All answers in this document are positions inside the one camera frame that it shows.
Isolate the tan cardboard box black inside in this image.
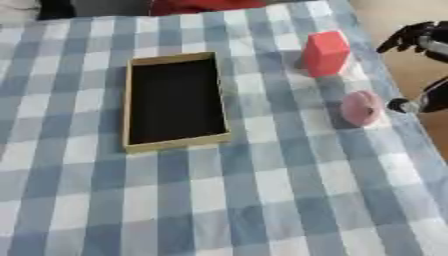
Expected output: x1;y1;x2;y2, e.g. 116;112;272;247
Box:
120;51;233;154

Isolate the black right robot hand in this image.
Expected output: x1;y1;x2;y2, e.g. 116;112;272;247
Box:
374;20;448;114

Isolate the black bag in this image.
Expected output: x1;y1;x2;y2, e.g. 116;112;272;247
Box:
35;0;77;21

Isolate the red house-shaped block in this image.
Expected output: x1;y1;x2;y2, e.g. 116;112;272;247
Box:
299;29;354;79

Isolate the red bag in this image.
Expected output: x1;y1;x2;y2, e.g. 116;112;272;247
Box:
147;0;270;17

